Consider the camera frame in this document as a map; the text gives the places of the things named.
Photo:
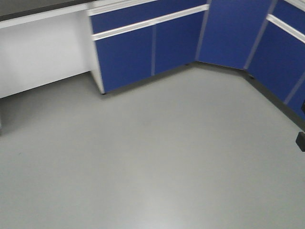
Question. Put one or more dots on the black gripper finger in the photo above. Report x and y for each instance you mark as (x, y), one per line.
(300, 141)

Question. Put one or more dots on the blue corner cabinet row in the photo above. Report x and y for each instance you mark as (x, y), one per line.
(136, 39)

